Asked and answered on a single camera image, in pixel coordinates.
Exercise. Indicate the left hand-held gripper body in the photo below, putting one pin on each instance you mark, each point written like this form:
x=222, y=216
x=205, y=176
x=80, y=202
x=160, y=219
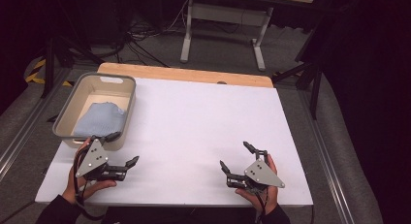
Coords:
x=93, y=159

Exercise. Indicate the person's left hand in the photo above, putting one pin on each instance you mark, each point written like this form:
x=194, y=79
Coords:
x=72, y=185

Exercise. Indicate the person's right hand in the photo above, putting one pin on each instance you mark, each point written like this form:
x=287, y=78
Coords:
x=260, y=199

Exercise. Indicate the beige plastic basket grey rim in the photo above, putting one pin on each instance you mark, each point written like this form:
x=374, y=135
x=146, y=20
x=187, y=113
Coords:
x=97, y=85

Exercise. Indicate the white-legged wooden desk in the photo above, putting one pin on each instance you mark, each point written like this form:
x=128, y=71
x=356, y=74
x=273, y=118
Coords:
x=226, y=14

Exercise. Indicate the light blue tank top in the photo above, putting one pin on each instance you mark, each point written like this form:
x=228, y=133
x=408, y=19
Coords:
x=101, y=120

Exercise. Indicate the yellow black hazard tape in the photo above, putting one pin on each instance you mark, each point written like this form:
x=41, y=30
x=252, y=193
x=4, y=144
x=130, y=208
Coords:
x=38, y=65

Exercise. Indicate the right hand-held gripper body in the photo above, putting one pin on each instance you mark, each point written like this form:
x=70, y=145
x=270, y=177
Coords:
x=262, y=175

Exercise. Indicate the black tripod stand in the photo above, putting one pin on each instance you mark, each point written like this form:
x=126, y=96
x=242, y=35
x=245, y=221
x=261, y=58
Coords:
x=315, y=91
x=49, y=65

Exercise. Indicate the metal floor rail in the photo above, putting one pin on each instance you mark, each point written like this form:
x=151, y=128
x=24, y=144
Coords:
x=19, y=136
x=326, y=162

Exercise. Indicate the white board table cover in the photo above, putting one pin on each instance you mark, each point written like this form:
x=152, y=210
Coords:
x=187, y=127

